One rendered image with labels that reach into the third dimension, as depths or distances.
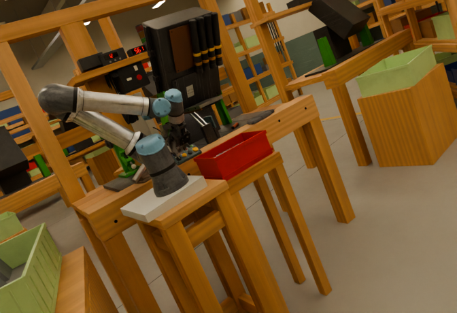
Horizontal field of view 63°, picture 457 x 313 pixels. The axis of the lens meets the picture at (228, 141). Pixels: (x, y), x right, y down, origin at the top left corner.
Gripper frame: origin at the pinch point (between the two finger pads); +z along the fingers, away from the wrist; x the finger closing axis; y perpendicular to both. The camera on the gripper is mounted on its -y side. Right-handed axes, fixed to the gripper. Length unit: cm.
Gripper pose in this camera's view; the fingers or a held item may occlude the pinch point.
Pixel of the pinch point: (178, 150)
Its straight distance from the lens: 190.6
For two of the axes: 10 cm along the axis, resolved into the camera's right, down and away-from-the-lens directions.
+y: 6.3, 4.9, -6.0
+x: 7.7, -4.2, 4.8
